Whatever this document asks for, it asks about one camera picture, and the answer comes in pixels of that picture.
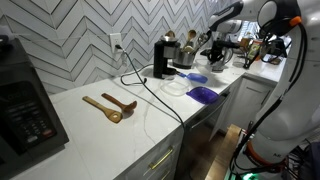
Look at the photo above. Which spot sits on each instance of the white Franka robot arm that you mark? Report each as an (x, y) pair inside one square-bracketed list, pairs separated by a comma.
[(293, 110)]

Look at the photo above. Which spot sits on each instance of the small blue scoop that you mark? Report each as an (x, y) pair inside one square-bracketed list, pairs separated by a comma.
[(181, 74)]

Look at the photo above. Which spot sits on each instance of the white cabinet door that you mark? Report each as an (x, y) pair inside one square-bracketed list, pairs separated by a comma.
[(246, 103)]

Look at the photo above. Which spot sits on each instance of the white wall outlet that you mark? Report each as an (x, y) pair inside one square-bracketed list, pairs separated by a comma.
[(115, 40)]

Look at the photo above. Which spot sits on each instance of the light wooden board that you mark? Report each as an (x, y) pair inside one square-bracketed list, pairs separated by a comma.
[(223, 153)]

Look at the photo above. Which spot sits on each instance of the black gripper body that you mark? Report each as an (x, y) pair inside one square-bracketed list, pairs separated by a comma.
[(218, 51)]

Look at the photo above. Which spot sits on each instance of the purple square lid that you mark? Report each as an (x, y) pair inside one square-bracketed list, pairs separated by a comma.
[(202, 95)]

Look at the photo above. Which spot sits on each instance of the small clear plastic bowl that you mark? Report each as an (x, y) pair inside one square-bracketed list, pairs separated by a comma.
[(204, 66)]

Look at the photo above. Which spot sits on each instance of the orange and green box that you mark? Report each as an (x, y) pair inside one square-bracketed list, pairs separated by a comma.
[(255, 50)]

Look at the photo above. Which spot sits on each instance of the black microwave oven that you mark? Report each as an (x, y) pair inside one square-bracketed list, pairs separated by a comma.
[(26, 110)]

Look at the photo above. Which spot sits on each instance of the black coffee maker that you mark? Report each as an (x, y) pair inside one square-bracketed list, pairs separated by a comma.
[(161, 60)]

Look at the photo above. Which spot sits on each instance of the light wooden slotted spatula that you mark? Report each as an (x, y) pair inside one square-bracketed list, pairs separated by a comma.
[(111, 115)]

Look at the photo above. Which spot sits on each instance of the amber bottle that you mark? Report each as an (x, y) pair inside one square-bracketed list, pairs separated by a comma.
[(245, 41)]

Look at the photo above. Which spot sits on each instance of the dark wooden spoon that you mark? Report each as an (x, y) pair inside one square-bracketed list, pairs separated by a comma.
[(128, 107)]

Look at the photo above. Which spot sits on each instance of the small brown dish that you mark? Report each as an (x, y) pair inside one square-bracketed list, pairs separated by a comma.
[(275, 60)]

